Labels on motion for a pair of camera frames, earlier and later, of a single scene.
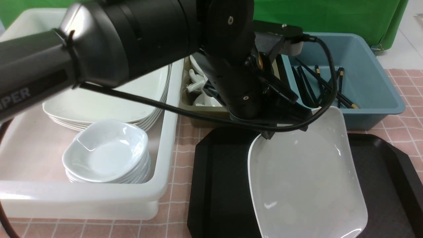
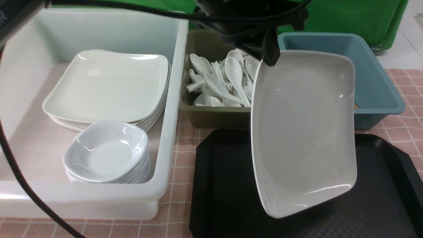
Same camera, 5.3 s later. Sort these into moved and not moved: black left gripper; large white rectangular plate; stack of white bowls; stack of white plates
Moved: large white rectangular plate; black left gripper
Not moved: stack of white plates; stack of white bowls
